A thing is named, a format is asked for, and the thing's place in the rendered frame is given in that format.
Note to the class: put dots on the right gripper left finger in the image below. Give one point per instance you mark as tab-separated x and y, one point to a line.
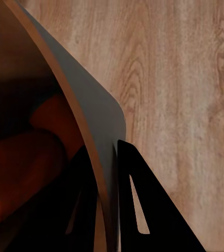
44	230

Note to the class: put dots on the trash can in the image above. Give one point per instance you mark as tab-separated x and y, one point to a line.
32	63

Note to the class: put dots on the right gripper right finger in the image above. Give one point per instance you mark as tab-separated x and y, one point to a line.
169	232

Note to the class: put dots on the can of soda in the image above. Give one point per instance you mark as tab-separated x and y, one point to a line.
52	112
28	162

